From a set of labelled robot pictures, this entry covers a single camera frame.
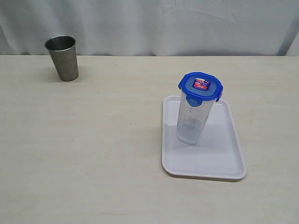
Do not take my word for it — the clear plastic tall container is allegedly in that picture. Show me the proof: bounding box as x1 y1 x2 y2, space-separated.
176 92 215 145

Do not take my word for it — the stainless steel cup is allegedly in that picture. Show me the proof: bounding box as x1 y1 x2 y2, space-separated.
44 35 79 82

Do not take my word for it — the blue plastic container lid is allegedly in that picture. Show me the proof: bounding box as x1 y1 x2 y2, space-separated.
178 72 223 107

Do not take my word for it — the white rectangular plastic tray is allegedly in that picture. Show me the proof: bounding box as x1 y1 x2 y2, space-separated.
162 96 247 181

